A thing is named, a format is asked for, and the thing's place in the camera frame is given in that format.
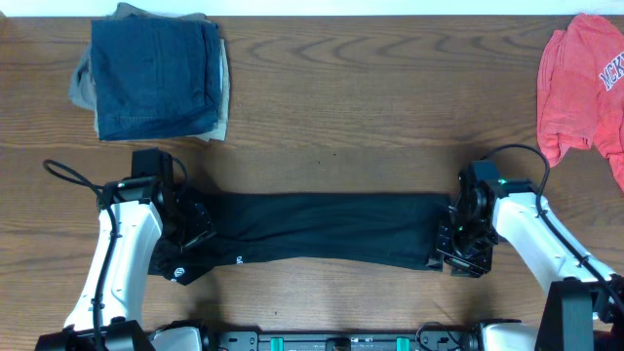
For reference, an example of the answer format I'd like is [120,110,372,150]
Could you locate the black t-shirt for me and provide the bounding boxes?
[148,189,450,286]

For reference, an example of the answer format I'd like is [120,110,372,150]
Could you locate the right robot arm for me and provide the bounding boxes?
[436,160,623,350]

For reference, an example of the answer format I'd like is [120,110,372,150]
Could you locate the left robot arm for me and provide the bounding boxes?
[36,148,214,351]

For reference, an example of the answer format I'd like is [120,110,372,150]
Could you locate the folded navy blue trousers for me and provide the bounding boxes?
[91,17,221,141]

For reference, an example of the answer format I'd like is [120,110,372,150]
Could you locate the folded khaki beige trousers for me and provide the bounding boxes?
[68,2,231,141]

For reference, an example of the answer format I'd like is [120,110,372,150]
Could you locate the red printed t-shirt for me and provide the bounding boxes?
[537,14,623,185]

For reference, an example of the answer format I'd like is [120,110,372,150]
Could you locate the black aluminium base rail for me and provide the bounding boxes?
[151,327,485,351]

